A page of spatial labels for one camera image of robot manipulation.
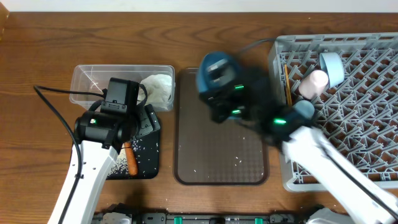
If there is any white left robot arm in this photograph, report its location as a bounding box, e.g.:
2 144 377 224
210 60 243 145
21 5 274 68
49 78 160 223

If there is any white napkin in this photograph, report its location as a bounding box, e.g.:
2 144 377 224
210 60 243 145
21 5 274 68
138 74 172 110

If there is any dark blue plate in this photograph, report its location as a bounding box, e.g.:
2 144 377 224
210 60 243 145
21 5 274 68
195 51 246 121

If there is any clear plastic bin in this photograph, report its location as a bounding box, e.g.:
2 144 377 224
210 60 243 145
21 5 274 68
70 64 175 111

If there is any white rice pile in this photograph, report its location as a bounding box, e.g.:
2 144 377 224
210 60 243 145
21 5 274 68
107 139 144 180

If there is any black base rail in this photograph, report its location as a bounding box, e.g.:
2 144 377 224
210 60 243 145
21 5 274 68
91 203 353 224

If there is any grey dishwasher rack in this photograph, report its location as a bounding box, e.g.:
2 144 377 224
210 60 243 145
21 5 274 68
268 32 397 189

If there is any pink cup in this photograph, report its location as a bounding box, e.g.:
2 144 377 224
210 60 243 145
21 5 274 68
298 70 329 100

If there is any black tray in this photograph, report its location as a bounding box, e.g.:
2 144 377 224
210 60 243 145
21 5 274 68
105 119 161 180

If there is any brown serving tray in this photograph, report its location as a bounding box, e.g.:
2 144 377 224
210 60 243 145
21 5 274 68
174 68 269 185

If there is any light blue cup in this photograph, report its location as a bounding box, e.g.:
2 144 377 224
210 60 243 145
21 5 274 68
293 100 315 119

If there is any wooden chopstick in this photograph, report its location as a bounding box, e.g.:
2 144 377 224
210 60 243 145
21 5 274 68
284 64 292 106

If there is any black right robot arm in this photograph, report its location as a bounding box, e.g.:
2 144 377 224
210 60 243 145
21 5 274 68
197 58 397 223

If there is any light blue bowl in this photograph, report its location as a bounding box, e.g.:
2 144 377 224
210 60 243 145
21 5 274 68
319 52 345 88

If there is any orange carrot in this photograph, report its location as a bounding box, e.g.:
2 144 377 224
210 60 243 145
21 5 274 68
124 141 138 176

